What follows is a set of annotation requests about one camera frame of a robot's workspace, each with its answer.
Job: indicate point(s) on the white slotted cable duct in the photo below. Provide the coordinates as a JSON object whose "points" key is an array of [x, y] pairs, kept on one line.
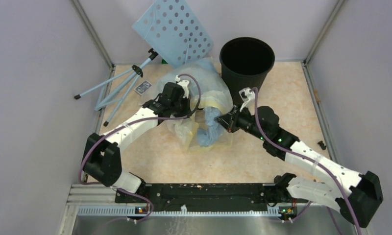
{"points": [[133, 211]]}

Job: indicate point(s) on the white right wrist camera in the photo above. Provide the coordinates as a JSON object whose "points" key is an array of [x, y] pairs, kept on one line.
{"points": [[248, 97]]}

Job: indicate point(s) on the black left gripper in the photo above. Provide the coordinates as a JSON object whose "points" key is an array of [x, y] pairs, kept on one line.
{"points": [[186, 111]]}

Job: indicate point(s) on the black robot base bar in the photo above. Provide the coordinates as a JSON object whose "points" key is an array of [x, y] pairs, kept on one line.
{"points": [[243, 197]]}

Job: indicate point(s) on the small black clip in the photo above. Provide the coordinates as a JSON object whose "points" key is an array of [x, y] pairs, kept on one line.
{"points": [[322, 145]]}

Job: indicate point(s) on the light blue perforated stand plate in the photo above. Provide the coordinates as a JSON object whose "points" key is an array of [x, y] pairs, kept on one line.
{"points": [[171, 28]]}

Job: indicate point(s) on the light blue tripod legs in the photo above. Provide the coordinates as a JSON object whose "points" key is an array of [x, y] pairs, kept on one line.
{"points": [[135, 73]]}

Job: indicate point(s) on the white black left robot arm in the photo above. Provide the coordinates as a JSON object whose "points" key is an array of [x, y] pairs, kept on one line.
{"points": [[102, 154]]}

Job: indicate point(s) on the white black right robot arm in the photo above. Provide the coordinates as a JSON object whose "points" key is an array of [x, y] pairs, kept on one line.
{"points": [[356, 196]]}

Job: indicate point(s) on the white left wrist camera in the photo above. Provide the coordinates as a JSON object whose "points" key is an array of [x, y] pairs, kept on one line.
{"points": [[183, 86]]}

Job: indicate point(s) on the black plastic trash bin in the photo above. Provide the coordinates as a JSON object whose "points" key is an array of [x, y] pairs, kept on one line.
{"points": [[245, 62]]}

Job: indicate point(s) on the light blue trash bag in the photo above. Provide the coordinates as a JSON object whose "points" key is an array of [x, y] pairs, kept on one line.
{"points": [[209, 132]]}

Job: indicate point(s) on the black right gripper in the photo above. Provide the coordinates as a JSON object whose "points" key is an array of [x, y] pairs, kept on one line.
{"points": [[229, 121]]}

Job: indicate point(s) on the small printed card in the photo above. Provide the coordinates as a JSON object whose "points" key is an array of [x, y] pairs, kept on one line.
{"points": [[142, 87]]}

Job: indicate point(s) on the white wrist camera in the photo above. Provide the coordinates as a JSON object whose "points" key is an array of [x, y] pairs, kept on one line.
{"points": [[248, 97], [183, 86]]}

